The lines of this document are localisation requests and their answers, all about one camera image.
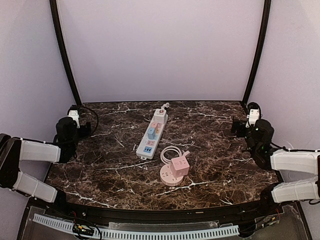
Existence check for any pink cube socket adapter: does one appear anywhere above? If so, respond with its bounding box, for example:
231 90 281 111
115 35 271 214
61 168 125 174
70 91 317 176
170 156 190 178

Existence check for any white multicolour power strip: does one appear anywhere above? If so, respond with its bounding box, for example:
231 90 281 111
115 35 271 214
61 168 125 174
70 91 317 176
135 117 168 160

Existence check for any small blue charger plug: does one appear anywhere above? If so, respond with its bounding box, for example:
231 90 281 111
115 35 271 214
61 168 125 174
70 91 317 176
147 127 156 140

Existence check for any white cube socket adapter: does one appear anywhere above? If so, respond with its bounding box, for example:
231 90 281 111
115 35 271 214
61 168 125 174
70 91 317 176
153 108 167 124

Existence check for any small pink charger plug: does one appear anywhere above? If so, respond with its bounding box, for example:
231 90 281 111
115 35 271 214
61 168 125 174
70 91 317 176
153 123 162 134

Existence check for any round pink socket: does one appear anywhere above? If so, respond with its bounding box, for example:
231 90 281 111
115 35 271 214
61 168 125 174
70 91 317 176
159 164 184 187

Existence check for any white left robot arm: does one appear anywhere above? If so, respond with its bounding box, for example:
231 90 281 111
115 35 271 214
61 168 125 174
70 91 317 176
0 116 93 206

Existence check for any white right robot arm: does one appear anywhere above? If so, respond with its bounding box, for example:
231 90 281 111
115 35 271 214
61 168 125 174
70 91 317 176
231 119 320 204

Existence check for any small circuit board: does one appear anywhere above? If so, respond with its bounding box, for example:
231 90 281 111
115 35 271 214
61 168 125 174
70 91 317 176
72 224 95 236

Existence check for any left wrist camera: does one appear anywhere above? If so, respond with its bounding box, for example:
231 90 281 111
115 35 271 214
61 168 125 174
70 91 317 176
67 106 80 129

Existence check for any white slotted cable duct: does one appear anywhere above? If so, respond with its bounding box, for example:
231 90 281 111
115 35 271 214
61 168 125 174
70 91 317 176
32 214 240 240

